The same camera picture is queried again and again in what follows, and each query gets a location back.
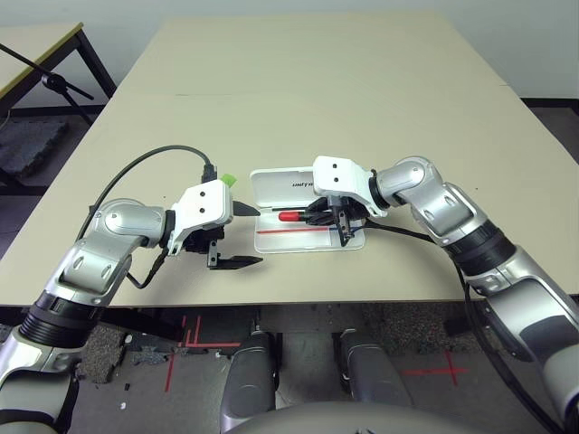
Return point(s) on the beige side table black frame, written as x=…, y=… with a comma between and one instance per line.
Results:
x=31, y=45

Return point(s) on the black tripod stand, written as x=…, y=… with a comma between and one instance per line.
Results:
x=54, y=82

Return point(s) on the black table foot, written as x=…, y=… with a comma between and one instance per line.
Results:
x=454, y=326
x=140, y=324

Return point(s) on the grey robot right leg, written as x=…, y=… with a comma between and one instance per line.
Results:
x=371, y=370

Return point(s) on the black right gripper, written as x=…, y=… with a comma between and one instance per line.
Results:
x=353, y=210

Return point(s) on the black foam floor mat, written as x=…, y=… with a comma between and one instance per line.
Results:
x=27, y=144

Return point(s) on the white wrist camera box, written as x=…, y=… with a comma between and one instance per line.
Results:
x=203, y=203
x=339, y=176

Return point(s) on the green eraser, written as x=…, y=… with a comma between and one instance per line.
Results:
x=229, y=180

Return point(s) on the white plastic pencil case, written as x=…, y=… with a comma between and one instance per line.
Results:
x=280, y=185

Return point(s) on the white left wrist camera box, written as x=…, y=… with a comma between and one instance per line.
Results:
x=203, y=203

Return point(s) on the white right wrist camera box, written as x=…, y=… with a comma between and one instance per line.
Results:
x=339, y=176

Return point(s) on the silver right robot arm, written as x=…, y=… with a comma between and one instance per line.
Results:
x=452, y=212

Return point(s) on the grey robot torso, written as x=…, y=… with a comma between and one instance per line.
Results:
x=344, y=420

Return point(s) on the red whiteboard marker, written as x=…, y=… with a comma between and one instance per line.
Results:
x=291, y=216

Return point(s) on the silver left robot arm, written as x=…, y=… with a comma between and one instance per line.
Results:
x=113, y=235

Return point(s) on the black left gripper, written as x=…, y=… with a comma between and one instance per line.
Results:
x=203, y=239

